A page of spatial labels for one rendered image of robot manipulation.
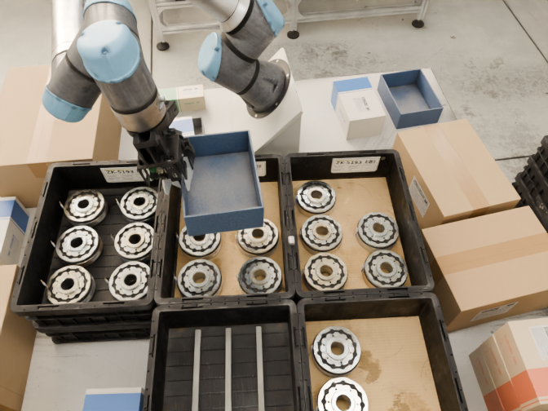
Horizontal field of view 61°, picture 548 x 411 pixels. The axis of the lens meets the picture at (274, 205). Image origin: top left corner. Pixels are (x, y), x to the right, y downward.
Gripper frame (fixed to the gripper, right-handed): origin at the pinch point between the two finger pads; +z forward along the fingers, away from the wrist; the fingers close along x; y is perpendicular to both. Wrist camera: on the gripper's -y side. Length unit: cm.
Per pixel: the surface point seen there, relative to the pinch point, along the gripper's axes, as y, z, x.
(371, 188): -13, 35, 42
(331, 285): 14.8, 29.8, 26.0
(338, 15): -195, 110, 67
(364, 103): -50, 40, 48
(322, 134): -46, 47, 34
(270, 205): -10.9, 31.2, 14.4
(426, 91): -59, 49, 72
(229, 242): -1.0, 29.5, 3.0
